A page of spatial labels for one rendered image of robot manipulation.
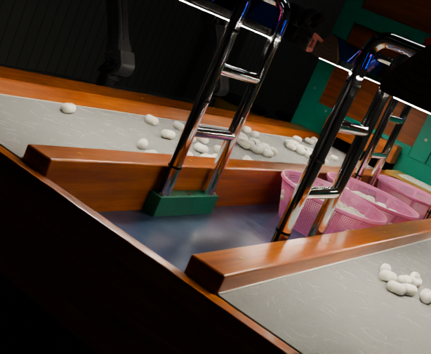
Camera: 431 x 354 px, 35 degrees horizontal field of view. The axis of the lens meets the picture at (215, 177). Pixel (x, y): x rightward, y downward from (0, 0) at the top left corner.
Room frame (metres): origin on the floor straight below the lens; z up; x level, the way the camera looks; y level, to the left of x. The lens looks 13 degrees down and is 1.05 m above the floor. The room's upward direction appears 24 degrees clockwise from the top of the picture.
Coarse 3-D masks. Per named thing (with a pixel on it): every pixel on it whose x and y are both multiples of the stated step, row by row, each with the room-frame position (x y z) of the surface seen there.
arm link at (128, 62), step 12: (108, 0) 2.04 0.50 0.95; (120, 0) 2.04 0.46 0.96; (108, 12) 2.04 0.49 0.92; (120, 12) 2.03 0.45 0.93; (108, 24) 2.03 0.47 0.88; (120, 24) 2.02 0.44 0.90; (108, 36) 2.03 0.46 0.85; (120, 36) 2.01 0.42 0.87; (108, 48) 2.01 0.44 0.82; (120, 48) 2.00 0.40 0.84; (120, 60) 1.98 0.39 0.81; (132, 60) 2.03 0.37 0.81; (120, 72) 1.99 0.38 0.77; (132, 72) 2.04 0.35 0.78
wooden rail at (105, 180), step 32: (32, 160) 0.96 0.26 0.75; (64, 160) 0.97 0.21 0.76; (96, 160) 1.03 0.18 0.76; (128, 160) 1.11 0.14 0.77; (160, 160) 1.20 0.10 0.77; (192, 160) 1.31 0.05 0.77; (96, 192) 1.05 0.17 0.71; (128, 192) 1.13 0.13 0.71; (224, 192) 1.41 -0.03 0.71; (256, 192) 1.54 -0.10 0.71
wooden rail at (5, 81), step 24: (0, 72) 1.35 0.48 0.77; (24, 72) 1.45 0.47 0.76; (24, 96) 1.34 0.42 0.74; (48, 96) 1.40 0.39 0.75; (72, 96) 1.47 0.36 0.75; (96, 96) 1.55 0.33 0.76; (120, 96) 1.66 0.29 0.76; (144, 96) 1.81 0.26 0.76; (216, 120) 2.01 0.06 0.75; (264, 120) 2.39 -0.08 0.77
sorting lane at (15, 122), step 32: (0, 96) 1.26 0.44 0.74; (0, 128) 1.07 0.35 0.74; (32, 128) 1.15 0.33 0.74; (64, 128) 1.24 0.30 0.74; (96, 128) 1.35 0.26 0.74; (128, 128) 1.47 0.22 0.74; (160, 128) 1.62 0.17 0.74; (224, 128) 2.02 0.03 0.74; (256, 160) 1.74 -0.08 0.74; (288, 160) 1.95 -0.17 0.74
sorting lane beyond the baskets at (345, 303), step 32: (384, 256) 1.32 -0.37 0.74; (416, 256) 1.44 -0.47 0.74; (256, 288) 0.86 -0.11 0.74; (288, 288) 0.91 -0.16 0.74; (320, 288) 0.97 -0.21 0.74; (352, 288) 1.04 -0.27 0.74; (384, 288) 1.11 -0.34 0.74; (256, 320) 0.76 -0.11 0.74; (288, 320) 0.80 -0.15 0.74; (320, 320) 0.84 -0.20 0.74; (352, 320) 0.89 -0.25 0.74; (384, 320) 0.95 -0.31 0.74; (416, 320) 1.01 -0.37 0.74; (320, 352) 0.75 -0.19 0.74; (352, 352) 0.79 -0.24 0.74; (384, 352) 0.83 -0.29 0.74; (416, 352) 0.88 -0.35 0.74
